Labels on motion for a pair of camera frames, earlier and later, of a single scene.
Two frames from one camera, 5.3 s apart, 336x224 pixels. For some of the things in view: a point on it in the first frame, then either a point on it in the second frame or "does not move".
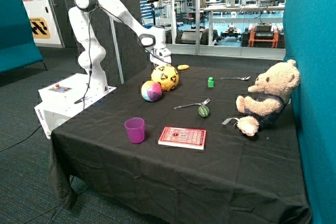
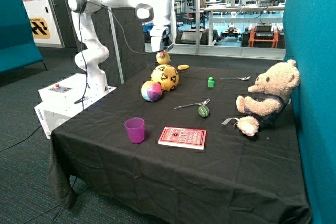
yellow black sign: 40,28 does not move
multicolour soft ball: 151,91 does not move
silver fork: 202,103 does not move
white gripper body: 160,56 to 161,40
